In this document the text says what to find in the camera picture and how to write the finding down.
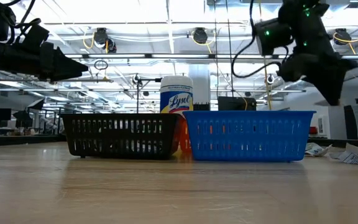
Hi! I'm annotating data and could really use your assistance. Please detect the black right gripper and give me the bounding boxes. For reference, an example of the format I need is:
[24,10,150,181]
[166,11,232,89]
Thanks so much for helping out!
[299,36,358,106]

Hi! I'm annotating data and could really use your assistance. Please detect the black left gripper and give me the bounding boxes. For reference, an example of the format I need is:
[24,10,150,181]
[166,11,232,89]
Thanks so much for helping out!
[0,41,90,83]

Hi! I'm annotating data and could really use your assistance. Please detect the white framed panel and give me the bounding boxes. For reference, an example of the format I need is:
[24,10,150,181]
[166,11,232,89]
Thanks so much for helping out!
[317,115,326,135]

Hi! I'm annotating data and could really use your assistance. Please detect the black upright panel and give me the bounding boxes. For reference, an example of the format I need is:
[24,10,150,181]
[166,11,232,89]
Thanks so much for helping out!
[343,105,358,140]

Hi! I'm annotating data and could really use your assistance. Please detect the white pad packet dark print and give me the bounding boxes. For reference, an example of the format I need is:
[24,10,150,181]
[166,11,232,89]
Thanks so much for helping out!
[328,142,358,165]
[305,142,333,157]

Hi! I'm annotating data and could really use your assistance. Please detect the black plastic basket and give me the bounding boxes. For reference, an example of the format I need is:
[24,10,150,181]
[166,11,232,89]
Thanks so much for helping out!
[61,112,181,161]

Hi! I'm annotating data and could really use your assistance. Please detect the blue plastic basket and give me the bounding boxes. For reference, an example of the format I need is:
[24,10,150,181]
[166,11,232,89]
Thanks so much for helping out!
[182,110,317,162]

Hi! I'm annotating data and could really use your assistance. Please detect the black equipment box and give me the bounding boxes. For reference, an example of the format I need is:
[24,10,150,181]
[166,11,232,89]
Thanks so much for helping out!
[218,96,257,111]

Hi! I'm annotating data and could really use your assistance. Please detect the Lysol wipes canister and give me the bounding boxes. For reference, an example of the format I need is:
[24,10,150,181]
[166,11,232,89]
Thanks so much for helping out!
[159,75,195,119]

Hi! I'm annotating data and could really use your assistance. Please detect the white building pillar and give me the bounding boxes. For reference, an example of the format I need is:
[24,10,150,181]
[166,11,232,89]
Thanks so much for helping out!
[188,64,211,105]

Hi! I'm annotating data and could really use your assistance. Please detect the orange plastic basket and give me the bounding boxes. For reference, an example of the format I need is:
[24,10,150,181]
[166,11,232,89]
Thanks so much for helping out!
[178,116,193,154]

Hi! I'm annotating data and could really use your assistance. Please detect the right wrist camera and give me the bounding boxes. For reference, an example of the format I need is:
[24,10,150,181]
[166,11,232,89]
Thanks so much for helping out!
[277,55,306,82]

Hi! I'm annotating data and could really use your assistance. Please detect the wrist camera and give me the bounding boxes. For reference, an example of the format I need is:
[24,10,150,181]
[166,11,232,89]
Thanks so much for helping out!
[20,24,50,55]
[277,55,306,82]

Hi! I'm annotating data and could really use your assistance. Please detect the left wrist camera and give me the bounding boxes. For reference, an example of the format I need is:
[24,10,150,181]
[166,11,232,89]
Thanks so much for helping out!
[20,24,50,55]

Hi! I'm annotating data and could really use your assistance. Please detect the black ceiling cable reel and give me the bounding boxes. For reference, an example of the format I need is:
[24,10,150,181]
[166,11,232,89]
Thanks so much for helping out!
[93,27,109,45]
[334,28,352,46]
[106,37,117,53]
[192,27,209,44]

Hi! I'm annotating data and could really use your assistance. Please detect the yellow power cable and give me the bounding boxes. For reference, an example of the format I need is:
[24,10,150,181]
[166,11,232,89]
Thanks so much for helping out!
[258,0,273,111]

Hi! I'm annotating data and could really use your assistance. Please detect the black aluminium table frame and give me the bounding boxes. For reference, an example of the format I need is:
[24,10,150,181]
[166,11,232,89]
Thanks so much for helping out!
[0,134,358,147]

